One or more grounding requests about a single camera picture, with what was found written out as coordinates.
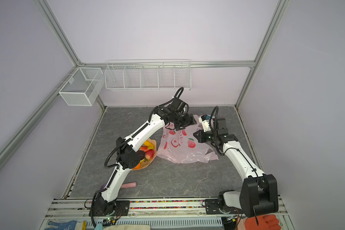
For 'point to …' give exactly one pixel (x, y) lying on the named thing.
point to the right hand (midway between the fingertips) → (194, 133)
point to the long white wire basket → (148, 74)
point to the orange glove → (265, 222)
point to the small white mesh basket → (82, 89)
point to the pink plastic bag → (181, 146)
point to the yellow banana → (150, 145)
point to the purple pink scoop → (123, 185)
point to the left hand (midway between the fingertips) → (194, 125)
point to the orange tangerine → (137, 166)
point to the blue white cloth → (69, 225)
